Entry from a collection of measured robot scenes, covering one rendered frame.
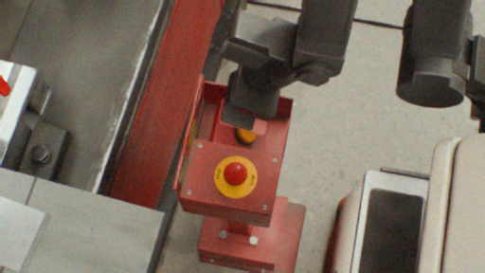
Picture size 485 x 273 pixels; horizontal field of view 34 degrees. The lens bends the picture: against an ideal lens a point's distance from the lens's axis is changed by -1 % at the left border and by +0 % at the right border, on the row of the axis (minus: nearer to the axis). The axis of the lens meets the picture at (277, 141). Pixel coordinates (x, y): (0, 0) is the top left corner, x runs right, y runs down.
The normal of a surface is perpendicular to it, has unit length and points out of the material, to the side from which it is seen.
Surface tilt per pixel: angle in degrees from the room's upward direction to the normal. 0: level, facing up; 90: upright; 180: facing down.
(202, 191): 0
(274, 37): 27
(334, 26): 84
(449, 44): 79
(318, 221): 0
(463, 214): 42
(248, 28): 22
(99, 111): 0
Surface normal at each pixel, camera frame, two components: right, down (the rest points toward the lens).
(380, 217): 0.03, -0.29
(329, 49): -0.12, 0.95
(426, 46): -0.25, 0.84
